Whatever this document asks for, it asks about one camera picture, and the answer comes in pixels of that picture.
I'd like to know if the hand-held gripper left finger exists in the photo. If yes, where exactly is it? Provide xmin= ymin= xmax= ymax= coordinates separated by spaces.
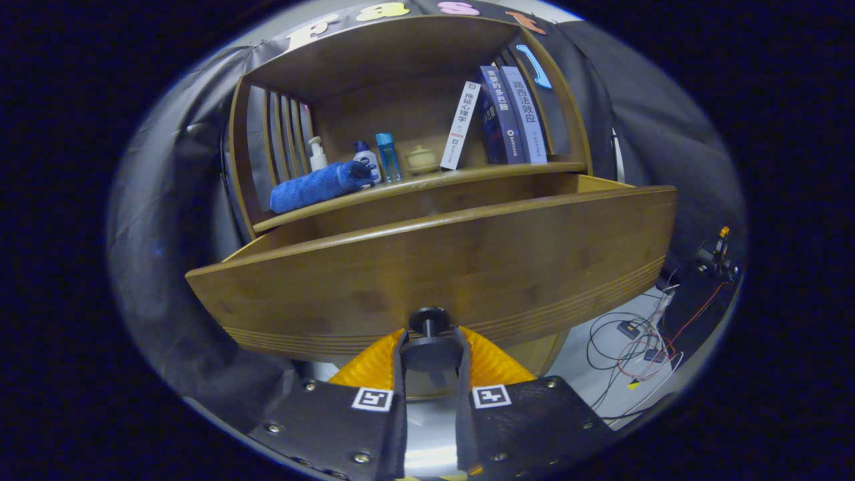
xmin=247 ymin=326 xmax=409 ymax=481

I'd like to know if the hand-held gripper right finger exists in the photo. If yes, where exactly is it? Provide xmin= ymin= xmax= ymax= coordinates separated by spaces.
xmin=454 ymin=325 xmax=615 ymax=478

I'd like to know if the wooden drawer with black knob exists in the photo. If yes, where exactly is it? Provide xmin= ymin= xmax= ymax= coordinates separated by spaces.
xmin=185 ymin=174 xmax=677 ymax=389

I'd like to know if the wooden countertop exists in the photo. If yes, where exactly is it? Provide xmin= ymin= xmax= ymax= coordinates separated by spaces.
xmin=254 ymin=162 xmax=587 ymax=233

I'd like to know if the wooden cabinet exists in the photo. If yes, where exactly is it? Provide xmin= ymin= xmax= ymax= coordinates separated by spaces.
xmin=224 ymin=15 xmax=595 ymax=402

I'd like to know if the dark box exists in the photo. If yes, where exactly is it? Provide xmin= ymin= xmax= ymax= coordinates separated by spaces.
xmin=661 ymin=267 xmax=735 ymax=361

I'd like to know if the rolled blue towel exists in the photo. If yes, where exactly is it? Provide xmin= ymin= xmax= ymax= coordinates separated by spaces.
xmin=269 ymin=160 xmax=378 ymax=214

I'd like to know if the beige lidded teacup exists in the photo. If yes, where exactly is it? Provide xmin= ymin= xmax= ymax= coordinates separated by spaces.
xmin=405 ymin=145 xmax=440 ymax=176

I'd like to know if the white lotion bottle blue cap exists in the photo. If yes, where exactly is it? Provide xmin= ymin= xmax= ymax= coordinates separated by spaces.
xmin=352 ymin=140 xmax=383 ymax=184

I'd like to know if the clear blue bottle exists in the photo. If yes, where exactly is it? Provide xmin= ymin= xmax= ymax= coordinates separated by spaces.
xmin=375 ymin=132 xmax=402 ymax=183

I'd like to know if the black backdrop cloth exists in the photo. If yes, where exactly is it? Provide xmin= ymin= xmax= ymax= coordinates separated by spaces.
xmin=107 ymin=0 xmax=749 ymax=415

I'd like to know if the white book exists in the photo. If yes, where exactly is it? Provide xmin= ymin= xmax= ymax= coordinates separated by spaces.
xmin=440 ymin=81 xmax=482 ymax=170

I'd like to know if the black device with orange tip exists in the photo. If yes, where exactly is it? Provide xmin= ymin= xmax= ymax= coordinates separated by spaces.
xmin=695 ymin=226 xmax=739 ymax=281

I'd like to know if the dark blue book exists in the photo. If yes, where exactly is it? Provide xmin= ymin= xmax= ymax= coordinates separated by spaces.
xmin=478 ymin=65 xmax=528 ymax=165

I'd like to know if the pale blue book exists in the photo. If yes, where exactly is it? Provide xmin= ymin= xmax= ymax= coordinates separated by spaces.
xmin=500 ymin=65 xmax=548 ymax=164

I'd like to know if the black cable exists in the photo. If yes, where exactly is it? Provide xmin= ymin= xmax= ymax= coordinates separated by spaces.
xmin=586 ymin=311 xmax=669 ymax=422

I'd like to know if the red cable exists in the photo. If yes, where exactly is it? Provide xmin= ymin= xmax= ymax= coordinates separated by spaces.
xmin=616 ymin=282 xmax=730 ymax=383

